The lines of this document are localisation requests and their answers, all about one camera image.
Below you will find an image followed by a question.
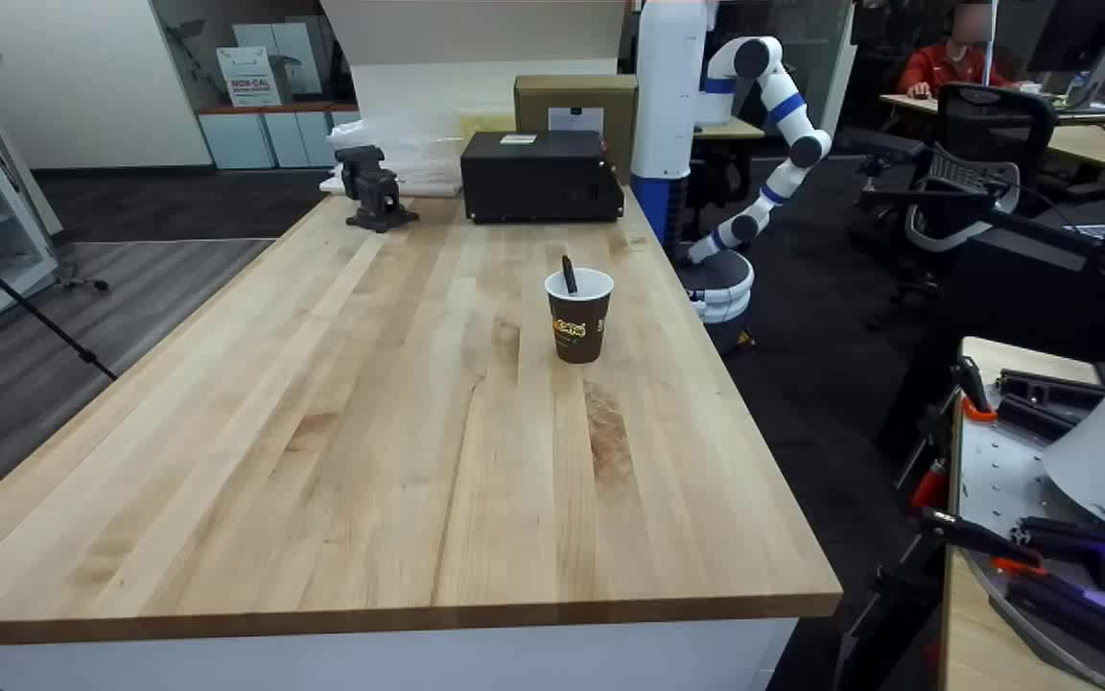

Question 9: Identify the black marker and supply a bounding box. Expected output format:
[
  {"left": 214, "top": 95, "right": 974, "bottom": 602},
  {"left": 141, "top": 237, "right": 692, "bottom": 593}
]
[{"left": 559, "top": 255, "right": 579, "bottom": 297}]

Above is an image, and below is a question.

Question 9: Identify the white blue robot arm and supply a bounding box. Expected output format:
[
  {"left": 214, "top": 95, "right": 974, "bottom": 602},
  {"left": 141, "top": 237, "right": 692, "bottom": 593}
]
[{"left": 681, "top": 35, "right": 834, "bottom": 325}]

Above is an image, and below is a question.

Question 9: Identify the brown paper coffee cup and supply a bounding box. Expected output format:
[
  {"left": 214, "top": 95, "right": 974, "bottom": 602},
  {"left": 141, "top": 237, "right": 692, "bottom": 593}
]
[{"left": 544, "top": 269, "right": 616, "bottom": 366}]

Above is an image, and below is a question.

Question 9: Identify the black control box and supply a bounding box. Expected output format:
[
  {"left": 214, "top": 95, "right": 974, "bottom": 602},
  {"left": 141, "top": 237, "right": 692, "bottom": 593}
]
[{"left": 462, "top": 132, "right": 623, "bottom": 223}]

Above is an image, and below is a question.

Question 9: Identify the cardboard box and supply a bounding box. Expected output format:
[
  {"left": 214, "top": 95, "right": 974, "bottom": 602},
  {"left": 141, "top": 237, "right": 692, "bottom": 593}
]
[{"left": 515, "top": 75, "right": 637, "bottom": 174}]

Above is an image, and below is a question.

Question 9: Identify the black bench vise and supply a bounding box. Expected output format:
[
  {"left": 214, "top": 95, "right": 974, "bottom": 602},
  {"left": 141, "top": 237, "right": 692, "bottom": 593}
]
[{"left": 338, "top": 148, "right": 416, "bottom": 232}]

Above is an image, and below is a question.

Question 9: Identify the white drawer cabinet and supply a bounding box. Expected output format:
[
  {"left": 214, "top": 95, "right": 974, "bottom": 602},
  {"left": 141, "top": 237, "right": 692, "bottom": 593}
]
[{"left": 0, "top": 618, "right": 794, "bottom": 691}]

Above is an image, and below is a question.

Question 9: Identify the black mesh office chair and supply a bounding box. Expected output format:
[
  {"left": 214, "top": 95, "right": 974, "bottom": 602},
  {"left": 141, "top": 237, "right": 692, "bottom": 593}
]
[{"left": 864, "top": 86, "right": 1057, "bottom": 255}]

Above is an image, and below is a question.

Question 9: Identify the person in red shirt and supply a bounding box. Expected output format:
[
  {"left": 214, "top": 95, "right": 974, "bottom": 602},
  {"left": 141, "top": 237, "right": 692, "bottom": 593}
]
[{"left": 900, "top": 0, "right": 1007, "bottom": 101}]

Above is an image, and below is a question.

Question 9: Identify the black camera tripod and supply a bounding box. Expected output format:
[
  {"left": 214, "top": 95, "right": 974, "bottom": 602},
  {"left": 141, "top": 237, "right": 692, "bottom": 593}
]
[{"left": 0, "top": 276, "right": 121, "bottom": 380}]

